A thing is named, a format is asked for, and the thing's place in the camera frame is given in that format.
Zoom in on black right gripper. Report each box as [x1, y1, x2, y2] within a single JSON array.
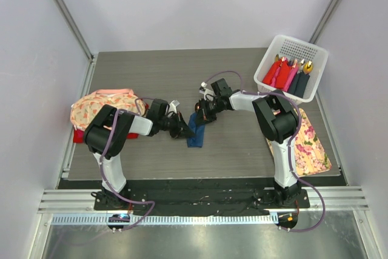
[[193, 98, 222, 128]]

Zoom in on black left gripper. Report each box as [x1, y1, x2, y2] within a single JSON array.
[[158, 111, 195, 140]]

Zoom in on blue paper napkin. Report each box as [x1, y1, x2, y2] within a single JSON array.
[[187, 112, 205, 148]]

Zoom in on rose gold spoon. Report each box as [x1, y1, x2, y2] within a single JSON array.
[[195, 103, 201, 112]]

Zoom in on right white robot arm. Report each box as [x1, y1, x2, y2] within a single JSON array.
[[195, 78, 301, 207]]

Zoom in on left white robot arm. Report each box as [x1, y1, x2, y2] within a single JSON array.
[[83, 99, 195, 210]]

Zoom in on red rolled napkin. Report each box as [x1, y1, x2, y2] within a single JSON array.
[[263, 59, 292, 90]]

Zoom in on pink rolled napkin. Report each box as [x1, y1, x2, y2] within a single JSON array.
[[270, 64, 298, 92]]

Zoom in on red napkin stack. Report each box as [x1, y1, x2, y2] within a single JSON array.
[[70, 100, 149, 143]]

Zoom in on dark blue rolled napkin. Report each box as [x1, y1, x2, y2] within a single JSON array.
[[294, 72, 310, 98]]

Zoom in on floral mesh laundry bag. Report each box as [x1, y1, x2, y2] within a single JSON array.
[[70, 89, 148, 131]]

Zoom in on white plastic basket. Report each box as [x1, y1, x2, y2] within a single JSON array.
[[253, 35, 329, 105]]

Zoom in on floral tray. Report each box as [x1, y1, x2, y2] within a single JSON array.
[[265, 109, 333, 178]]

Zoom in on gold spoon in basket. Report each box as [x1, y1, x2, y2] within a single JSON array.
[[303, 61, 313, 75]]

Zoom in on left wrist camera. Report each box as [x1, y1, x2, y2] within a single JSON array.
[[168, 100, 179, 113]]

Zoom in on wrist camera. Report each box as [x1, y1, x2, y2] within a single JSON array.
[[168, 100, 179, 113], [199, 82, 214, 96]]

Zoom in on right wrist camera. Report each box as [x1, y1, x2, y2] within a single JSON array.
[[199, 82, 214, 96]]

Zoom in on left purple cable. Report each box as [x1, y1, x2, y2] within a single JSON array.
[[99, 97, 155, 231]]

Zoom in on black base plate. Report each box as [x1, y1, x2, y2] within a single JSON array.
[[91, 178, 310, 217]]

